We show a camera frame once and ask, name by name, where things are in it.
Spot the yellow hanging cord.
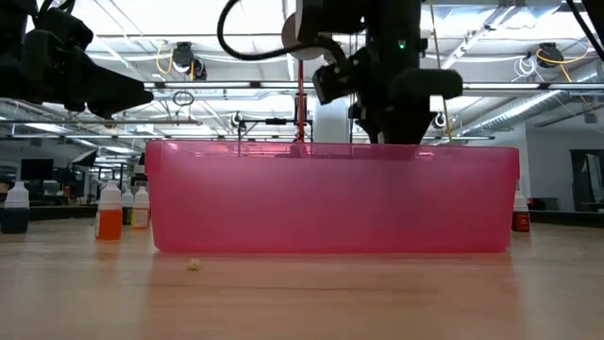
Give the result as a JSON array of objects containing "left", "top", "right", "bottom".
[{"left": 428, "top": 0, "right": 453, "bottom": 143}]

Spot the black stand crossbar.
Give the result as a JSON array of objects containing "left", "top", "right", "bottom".
[{"left": 237, "top": 116, "right": 314, "bottom": 143}]

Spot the small green dye bottle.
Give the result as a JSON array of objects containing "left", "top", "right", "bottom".
[{"left": 121, "top": 188, "right": 136, "bottom": 226}]

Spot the dark doorway frame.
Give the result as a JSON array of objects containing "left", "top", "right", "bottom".
[{"left": 569, "top": 149, "right": 604, "bottom": 213}]

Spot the small orange dye bottle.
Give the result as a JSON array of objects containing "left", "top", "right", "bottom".
[{"left": 94, "top": 180, "right": 125, "bottom": 242}]

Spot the pink translucent plastic bin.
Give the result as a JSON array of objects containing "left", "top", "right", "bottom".
[{"left": 144, "top": 139, "right": 521, "bottom": 254}]

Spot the red camera pole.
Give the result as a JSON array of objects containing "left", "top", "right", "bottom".
[{"left": 296, "top": 59, "right": 307, "bottom": 143}]

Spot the small yellow dye bottle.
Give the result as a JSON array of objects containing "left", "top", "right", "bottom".
[{"left": 130, "top": 185, "right": 151, "bottom": 230}]

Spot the long ceiling light bar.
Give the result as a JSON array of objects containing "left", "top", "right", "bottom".
[{"left": 143, "top": 80, "right": 604, "bottom": 92}]

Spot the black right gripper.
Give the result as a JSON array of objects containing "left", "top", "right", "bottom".
[{"left": 361, "top": 45, "right": 464, "bottom": 145}]

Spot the small dark blue dye bottle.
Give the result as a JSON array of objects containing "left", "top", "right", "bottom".
[{"left": 0, "top": 180, "right": 31, "bottom": 235}]

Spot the black hanging loop cable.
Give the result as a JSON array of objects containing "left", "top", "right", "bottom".
[{"left": 172, "top": 90, "right": 195, "bottom": 108}]

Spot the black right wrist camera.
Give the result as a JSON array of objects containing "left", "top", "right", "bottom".
[{"left": 311, "top": 46, "right": 362, "bottom": 106}]

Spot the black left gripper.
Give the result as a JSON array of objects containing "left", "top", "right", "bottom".
[{"left": 0, "top": 26, "right": 155, "bottom": 120}]

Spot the silver air duct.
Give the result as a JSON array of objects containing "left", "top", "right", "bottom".
[{"left": 460, "top": 70, "right": 604, "bottom": 138}]

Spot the black computer monitor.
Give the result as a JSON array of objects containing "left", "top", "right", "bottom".
[{"left": 20, "top": 158, "right": 55, "bottom": 181}]

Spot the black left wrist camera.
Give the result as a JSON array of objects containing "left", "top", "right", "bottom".
[{"left": 35, "top": 8, "right": 94, "bottom": 52}]

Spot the large black-capped dye bottle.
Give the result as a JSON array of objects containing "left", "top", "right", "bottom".
[{"left": 133, "top": 153, "right": 147, "bottom": 189}]

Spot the white round overhead camera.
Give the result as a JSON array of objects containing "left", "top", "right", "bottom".
[{"left": 281, "top": 12, "right": 327, "bottom": 61}]

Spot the small red dye bottle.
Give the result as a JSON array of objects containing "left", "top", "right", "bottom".
[{"left": 511, "top": 191, "right": 531, "bottom": 233}]

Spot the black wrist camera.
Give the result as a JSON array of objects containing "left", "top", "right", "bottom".
[
  {"left": 35, "top": 8, "right": 94, "bottom": 52},
  {"left": 311, "top": 46, "right": 362, "bottom": 106}
]

